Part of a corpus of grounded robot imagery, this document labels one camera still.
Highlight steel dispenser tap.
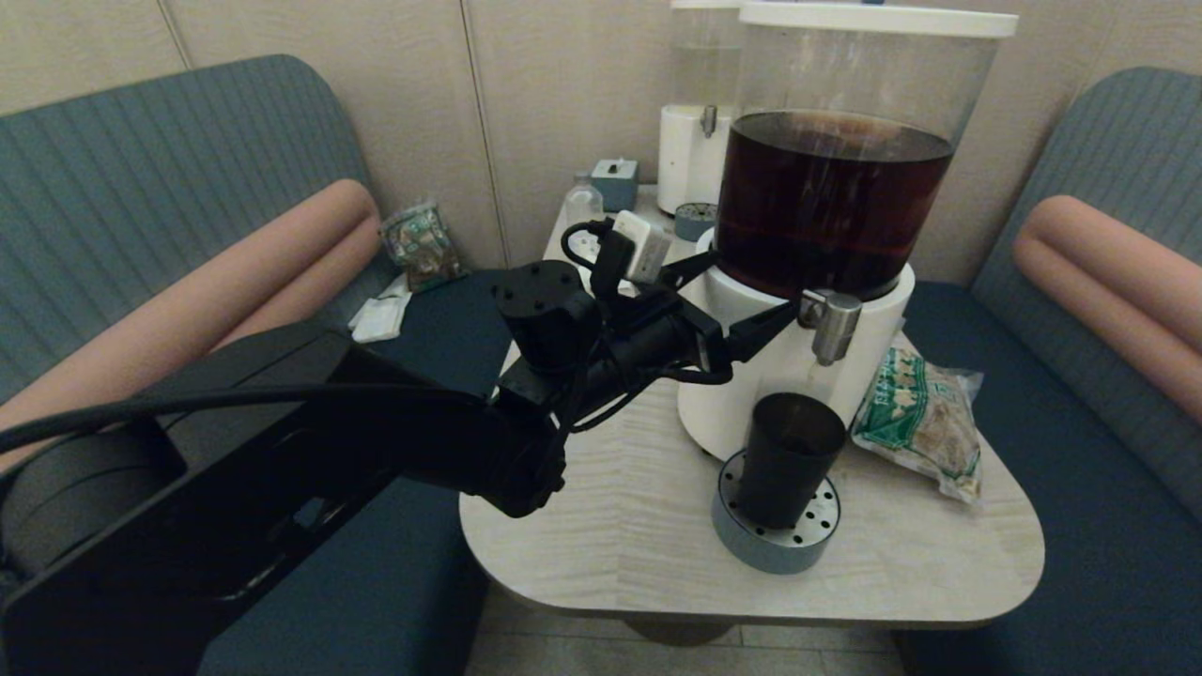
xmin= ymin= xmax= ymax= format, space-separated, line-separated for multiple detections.
xmin=798 ymin=289 xmax=863 ymax=367

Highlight black plastic cup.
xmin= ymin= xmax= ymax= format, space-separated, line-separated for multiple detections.
xmin=737 ymin=392 xmax=849 ymax=530

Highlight small blue-grey drip tray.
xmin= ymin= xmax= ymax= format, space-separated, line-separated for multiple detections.
xmin=674 ymin=202 xmax=719 ymax=243

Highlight clear water dispenser white base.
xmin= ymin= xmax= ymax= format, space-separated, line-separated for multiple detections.
xmin=657 ymin=0 xmax=743 ymax=215

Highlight blue-grey tissue box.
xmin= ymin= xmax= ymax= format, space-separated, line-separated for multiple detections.
xmin=592 ymin=158 xmax=640 ymax=212

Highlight clear plastic bottle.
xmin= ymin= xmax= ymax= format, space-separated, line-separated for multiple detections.
xmin=566 ymin=172 xmax=604 ymax=231

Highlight large dark tea dispenser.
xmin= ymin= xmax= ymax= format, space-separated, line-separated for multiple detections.
xmin=678 ymin=3 xmax=1018 ymax=461

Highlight green grain snack bag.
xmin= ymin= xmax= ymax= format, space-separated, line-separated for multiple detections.
xmin=850 ymin=346 xmax=984 ymax=505

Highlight blue-grey perforated drip tray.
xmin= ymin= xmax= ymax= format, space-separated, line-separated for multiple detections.
xmin=711 ymin=451 xmax=843 ymax=576

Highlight dark green snack bag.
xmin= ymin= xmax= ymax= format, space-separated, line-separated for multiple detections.
xmin=378 ymin=199 xmax=468 ymax=292

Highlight white napkin pack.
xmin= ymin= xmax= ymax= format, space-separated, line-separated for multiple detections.
xmin=347 ymin=286 xmax=412 ymax=345

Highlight pink bolster cushion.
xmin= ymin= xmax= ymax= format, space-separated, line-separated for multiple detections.
xmin=1012 ymin=194 xmax=1202 ymax=423
xmin=0 ymin=178 xmax=381 ymax=470

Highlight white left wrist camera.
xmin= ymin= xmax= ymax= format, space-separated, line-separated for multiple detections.
xmin=610 ymin=211 xmax=674 ymax=285

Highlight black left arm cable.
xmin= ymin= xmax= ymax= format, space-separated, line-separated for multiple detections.
xmin=0 ymin=219 xmax=733 ymax=456

